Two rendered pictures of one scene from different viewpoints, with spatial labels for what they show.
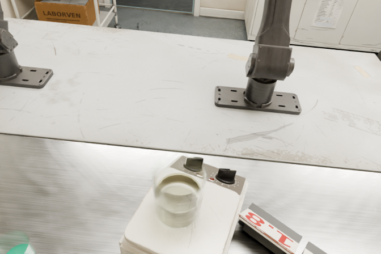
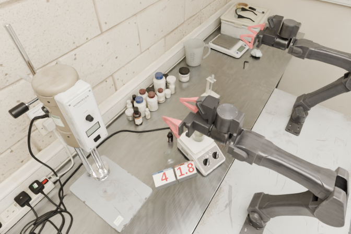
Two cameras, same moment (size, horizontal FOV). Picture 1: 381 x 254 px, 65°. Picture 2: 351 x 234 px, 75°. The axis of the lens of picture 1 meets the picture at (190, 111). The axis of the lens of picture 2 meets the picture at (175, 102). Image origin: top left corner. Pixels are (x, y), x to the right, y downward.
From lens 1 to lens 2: 0.89 m
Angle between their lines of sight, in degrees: 79
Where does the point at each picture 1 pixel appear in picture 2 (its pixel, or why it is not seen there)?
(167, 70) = (296, 187)
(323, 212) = (182, 197)
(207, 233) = (188, 140)
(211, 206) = (195, 144)
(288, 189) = (197, 192)
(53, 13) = not seen: outside the picture
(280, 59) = (253, 203)
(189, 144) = (233, 170)
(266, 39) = (265, 195)
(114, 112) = not seen: hidden behind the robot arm
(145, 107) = not seen: hidden behind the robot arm
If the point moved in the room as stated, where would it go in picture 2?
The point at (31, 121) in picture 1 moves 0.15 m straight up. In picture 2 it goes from (262, 124) to (271, 105)
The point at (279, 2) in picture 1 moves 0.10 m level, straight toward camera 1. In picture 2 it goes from (279, 198) to (252, 175)
